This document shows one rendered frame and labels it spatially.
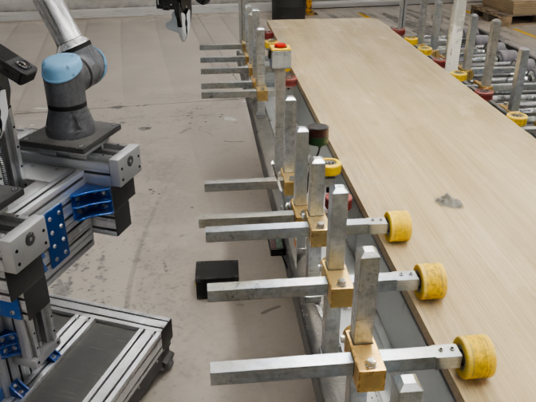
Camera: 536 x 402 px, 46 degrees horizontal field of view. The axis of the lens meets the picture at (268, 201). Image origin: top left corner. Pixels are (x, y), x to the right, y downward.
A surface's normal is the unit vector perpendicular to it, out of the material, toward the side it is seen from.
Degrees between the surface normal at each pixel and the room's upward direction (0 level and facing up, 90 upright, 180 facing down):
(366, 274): 90
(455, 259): 0
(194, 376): 0
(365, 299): 90
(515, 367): 0
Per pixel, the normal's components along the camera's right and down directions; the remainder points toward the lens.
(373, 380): 0.11, 0.46
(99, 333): 0.00, -0.89
